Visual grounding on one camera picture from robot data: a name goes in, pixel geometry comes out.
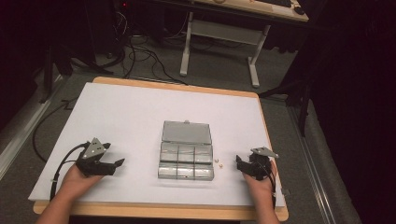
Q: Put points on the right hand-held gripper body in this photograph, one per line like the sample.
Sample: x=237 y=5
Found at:
x=260 y=163

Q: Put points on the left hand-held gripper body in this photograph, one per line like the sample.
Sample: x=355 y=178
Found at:
x=93 y=161

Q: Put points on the person's right hand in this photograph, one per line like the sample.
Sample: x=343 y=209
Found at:
x=263 y=186

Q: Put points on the person's left hand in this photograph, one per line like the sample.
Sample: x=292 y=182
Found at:
x=79 y=182

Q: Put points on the white table mat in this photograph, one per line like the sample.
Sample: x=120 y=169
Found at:
x=137 y=124

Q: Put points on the clear plastic compartment box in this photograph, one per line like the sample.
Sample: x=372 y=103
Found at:
x=186 y=155

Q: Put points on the black metal stand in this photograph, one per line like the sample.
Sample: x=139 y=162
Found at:
x=56 y=65
x=299 y=96

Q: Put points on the white-framed wooden desk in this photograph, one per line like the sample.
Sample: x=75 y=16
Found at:
x=227 y=31

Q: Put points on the dark computer tower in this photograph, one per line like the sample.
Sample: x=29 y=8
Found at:
x=140 y=18

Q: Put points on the black computer mouse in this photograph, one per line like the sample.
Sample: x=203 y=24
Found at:
x=299 y=10

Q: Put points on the black keyboard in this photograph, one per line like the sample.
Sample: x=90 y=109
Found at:
x=275 y=2

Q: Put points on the grey floor rail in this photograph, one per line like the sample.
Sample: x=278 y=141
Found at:
x=314 y=168
x=21 y=133

